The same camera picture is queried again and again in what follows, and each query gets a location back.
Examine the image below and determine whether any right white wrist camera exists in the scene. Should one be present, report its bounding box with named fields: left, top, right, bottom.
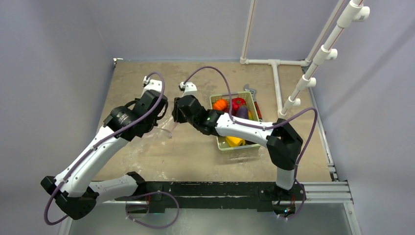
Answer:
left=179, top=82, right=198, bottom=97

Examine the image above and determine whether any white pvc pipe frame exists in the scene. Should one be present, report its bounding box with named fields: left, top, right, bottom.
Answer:
left=239, top=0, right=370, bottom=118

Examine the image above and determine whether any green plastic basket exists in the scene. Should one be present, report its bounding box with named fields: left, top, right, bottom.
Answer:
left=209, top=91, right=261, bottom=153

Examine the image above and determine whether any yellow toy bell pepper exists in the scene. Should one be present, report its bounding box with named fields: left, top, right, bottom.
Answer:
left=225, top=136, right=246, bottom=147

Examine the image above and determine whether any purple toy eggplant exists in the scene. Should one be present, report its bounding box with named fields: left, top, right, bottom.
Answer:
left=235, top=105, right=249, bottom=119

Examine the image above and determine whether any red toy tomato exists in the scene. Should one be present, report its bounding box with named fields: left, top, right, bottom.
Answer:
left=231, top=97, right=247, bottom=112

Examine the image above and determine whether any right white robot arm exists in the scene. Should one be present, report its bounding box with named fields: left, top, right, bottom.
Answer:
left=172, top=95, right=303, bottom=199

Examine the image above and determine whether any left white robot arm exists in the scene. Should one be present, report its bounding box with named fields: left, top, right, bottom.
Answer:
left=41, top=90, right=168, bottom=225

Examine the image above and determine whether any orange toy pumpkin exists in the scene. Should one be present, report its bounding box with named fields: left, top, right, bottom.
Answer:
left=212, top=99, right=228, bottom=111

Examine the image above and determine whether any green orange toy mango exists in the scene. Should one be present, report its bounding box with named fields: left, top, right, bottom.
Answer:
left=248, top=111, right=254, bottom=120

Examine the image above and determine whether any clear zip top bag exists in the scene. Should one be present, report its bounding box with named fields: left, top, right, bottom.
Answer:
left=153, top=117, right=179, bottom=139

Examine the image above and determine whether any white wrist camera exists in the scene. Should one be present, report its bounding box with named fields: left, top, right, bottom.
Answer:
left=179, top=82, right=198, bottom=97
left=141, top=76, right=163, bottom=95

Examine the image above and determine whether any grey adjustable wrench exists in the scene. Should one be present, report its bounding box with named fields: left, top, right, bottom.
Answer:
left=244, top=84, right=263, bottom=121

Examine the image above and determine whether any black base bar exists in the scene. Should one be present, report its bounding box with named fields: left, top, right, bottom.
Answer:
left=137, top=181, right=306, bottom=216

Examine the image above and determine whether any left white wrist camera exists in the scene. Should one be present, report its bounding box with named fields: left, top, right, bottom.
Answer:
left=141, top=76, right=163, bottom=95

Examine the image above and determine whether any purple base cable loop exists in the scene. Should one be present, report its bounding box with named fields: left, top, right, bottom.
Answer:
left=125, top=191, right=181, bottom=230

